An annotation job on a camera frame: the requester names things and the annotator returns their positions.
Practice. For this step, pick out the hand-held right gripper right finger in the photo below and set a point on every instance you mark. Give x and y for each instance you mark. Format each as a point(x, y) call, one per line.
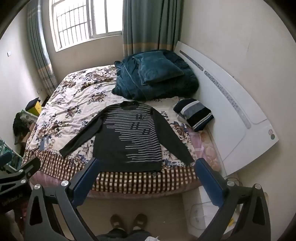
point(207, 180)

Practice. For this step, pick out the folded striped clothes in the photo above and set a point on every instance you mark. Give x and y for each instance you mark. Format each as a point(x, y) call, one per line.
point(195, 113)

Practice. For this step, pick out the teal velvet quilt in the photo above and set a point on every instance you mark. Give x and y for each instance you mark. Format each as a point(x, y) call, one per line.
point(129, 85)

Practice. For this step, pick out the brown slipper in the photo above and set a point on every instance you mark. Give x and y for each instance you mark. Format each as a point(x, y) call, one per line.
point(117, 221)
point(140, 221)

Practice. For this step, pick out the grey-green curtain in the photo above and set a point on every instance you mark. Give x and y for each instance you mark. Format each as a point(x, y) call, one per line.
point(150, 25)
point(42, 58)

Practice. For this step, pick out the yellow stool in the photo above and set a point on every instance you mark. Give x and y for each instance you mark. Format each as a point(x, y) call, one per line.
point(36, 110)

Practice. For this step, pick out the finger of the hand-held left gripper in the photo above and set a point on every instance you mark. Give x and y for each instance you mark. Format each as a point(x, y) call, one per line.
point(29, 166)
point(5, 160)

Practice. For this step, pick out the black hat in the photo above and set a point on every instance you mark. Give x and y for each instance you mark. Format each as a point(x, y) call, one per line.
point(32, 103)

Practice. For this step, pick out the floral blanket with checked border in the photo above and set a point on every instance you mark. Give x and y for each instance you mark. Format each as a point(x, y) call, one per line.
point(76, 104)

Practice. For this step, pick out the person's dark trousers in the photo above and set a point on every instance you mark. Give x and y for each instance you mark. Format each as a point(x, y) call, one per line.
point(124, 235)

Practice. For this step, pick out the teal velvet pillow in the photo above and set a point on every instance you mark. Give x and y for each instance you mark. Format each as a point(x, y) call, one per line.
point(157, 67)

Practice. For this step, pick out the metal storage rack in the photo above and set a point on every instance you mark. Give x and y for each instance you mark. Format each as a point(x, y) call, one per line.
point(15, 160)

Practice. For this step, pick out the barred window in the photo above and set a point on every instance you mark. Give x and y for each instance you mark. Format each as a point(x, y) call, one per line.
point(81, 23)

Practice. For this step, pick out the black striped sweater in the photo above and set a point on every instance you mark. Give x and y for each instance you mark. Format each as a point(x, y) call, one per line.
point(129, 139)

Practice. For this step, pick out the dark bag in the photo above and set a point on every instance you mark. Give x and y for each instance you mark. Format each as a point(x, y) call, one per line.
point(20, 127)

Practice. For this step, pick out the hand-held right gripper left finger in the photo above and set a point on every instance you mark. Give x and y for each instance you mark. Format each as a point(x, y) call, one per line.
point(89, 178)

